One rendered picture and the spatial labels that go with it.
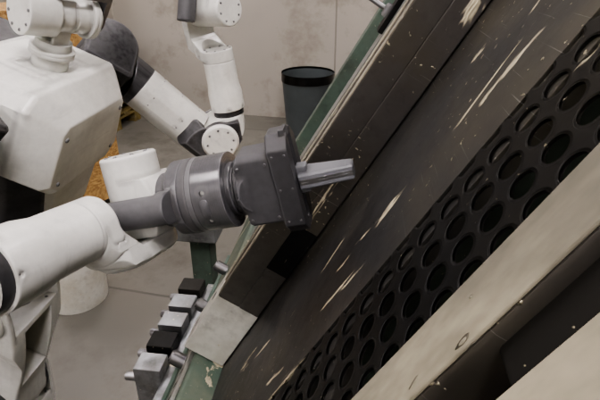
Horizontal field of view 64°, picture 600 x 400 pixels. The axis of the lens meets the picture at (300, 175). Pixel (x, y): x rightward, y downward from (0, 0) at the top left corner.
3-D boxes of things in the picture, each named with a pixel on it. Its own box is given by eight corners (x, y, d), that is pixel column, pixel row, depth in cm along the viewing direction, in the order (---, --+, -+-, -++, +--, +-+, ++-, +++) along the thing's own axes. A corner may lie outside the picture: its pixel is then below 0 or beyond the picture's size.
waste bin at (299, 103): (337, 130, 449) (340, 68, 425) (324, 146, 410) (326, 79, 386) (292, 125, 463) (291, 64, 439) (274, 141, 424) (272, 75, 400)
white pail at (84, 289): (73, 271, 250) (54, 190, 230) (126, 279, 243) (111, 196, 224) (29, 312, 222) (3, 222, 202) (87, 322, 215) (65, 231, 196)
